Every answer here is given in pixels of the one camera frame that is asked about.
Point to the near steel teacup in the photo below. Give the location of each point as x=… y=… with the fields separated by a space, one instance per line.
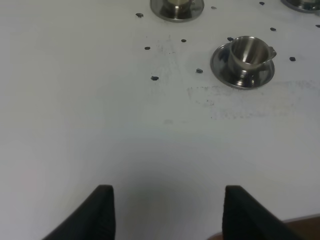
x=247 y=54

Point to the far steel saucer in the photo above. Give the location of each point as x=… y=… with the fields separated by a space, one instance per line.
x=157 y=7

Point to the far steel teacup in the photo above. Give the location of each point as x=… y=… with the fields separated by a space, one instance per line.
x=177 y=6

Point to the steel teacup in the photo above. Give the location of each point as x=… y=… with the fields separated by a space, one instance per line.
x=177 y=6
x=247 y=54

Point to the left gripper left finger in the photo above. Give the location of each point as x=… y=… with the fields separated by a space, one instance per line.
x=94 y=219

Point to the teapot steel saucer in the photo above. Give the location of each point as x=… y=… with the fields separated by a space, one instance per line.
x=304 y=6

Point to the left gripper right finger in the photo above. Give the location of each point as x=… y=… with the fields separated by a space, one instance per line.
x=244 y=218

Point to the near steel saucer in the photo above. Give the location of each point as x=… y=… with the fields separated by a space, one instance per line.
x=245 y=80

